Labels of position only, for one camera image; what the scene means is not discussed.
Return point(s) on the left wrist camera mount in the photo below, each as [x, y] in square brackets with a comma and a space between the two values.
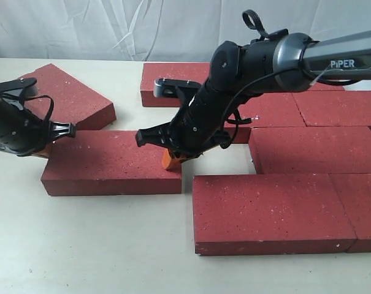
[19, 89]

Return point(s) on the blue-grey backdrop cloth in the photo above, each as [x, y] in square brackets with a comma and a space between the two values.
[161, 30]

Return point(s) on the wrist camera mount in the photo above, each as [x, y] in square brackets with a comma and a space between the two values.
[19, 89]
[183, 90]

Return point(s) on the front large red brick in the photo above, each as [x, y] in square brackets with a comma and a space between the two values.
[269, 215]

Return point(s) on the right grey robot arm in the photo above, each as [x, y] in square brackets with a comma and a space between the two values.
[280, 62]

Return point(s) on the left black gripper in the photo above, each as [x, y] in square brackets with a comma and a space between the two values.
[23, 133]

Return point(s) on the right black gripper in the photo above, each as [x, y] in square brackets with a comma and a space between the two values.
[198, 125]

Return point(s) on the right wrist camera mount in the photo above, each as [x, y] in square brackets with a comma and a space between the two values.
[183, 90]

